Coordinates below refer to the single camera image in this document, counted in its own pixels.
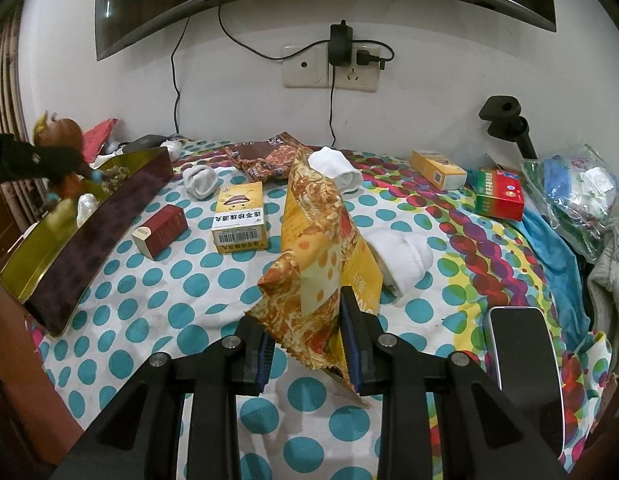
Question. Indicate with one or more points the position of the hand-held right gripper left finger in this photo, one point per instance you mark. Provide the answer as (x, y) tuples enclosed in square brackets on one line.
[(263, 357)]

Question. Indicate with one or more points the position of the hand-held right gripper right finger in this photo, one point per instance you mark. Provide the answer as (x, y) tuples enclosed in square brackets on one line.
[(350, 355)]

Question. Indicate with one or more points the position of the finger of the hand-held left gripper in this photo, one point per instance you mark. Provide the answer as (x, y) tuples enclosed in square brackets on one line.
[(34, 161)]

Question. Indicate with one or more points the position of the small orange packet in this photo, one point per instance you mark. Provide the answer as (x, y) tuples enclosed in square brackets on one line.
[(69, 186)]

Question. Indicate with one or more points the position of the gold tin box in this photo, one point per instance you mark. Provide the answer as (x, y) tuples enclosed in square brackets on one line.
[(89, 240)]

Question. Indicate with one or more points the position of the white sock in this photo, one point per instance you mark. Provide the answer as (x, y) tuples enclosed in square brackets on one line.
[(404, 260), (199, 182), (334, 167)]

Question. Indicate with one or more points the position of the orange snack bag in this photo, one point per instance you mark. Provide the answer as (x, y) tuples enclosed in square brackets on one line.
[(314, 240)]

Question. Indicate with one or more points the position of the yellow medicine box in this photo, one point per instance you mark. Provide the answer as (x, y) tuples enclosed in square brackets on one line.
[(239, 210)]

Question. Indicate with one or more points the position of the brown stuffed toy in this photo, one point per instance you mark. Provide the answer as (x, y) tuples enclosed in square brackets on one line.
[(59, 130)]

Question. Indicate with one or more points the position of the brown striped curtain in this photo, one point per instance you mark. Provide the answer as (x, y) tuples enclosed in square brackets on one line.
[(9, 100)]

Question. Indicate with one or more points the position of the red packet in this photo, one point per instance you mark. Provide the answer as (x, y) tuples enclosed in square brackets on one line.
[(99, 135)]

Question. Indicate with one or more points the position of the small white cloth bundle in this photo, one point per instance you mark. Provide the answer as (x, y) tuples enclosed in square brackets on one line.
[(172, 149), (87, 207)]

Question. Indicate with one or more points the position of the black flat device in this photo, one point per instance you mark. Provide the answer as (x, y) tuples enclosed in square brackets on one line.
[(142, 142)]

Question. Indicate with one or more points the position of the polka dot bed sheet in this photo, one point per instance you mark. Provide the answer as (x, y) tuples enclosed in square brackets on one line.
[(164, 300)]

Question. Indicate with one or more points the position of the small red box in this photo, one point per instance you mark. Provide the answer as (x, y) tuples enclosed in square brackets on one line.
[(162, 230)]

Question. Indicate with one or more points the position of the black smartphone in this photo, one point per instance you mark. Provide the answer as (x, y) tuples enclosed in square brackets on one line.
[(524, 375)]

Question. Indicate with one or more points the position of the brown snack bag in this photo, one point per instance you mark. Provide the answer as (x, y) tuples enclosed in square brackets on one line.
[(262, 160)]

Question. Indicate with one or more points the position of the red and green box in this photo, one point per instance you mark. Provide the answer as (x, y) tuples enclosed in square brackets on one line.
[(499, 195)]

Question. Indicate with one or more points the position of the blue towel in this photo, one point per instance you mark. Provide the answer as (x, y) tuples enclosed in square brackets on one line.
[(554, 260)]

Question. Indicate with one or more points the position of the grey cloth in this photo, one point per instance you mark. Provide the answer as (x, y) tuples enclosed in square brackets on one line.
[(612, 285)]

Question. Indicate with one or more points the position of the clear plastic bag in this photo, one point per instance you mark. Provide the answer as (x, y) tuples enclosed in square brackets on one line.
[(574, 195)]

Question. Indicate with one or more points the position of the black charger adapter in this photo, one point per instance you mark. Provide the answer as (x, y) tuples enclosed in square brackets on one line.
[(342, 42)]

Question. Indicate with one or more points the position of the black clamp mount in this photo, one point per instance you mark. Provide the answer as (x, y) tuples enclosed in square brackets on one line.
[(499, 115)]

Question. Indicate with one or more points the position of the white wall socket panel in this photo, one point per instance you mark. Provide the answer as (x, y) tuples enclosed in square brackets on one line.
[(304, 75)]

